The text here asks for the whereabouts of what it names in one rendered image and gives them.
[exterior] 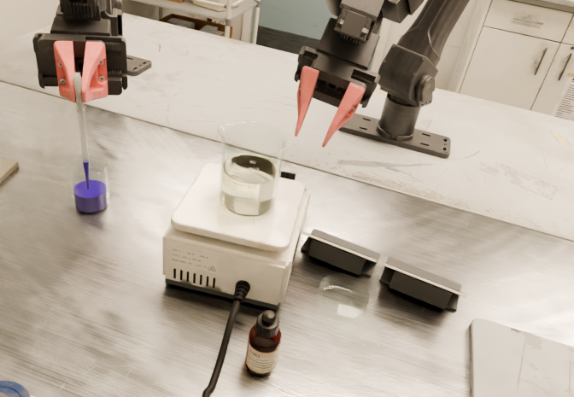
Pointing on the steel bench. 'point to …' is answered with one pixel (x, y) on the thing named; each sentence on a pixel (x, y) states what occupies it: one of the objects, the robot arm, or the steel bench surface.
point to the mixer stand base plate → (518, 363)
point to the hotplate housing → (231, 265)
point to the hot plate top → (241, 229)
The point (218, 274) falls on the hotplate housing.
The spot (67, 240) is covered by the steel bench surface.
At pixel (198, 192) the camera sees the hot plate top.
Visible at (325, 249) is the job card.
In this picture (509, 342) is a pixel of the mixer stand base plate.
